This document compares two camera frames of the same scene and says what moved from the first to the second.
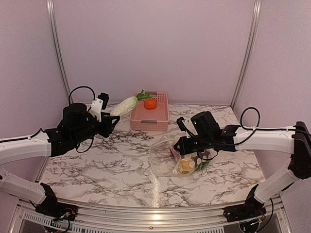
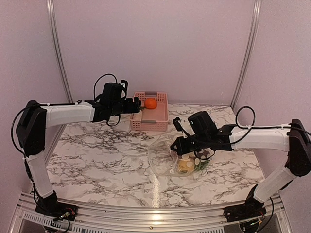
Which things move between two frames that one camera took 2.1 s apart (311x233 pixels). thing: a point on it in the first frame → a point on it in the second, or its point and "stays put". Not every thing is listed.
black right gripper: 185,149 stays put
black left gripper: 107,128 → 129,109
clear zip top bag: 165,161 stays put
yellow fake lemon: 186,165 stays put
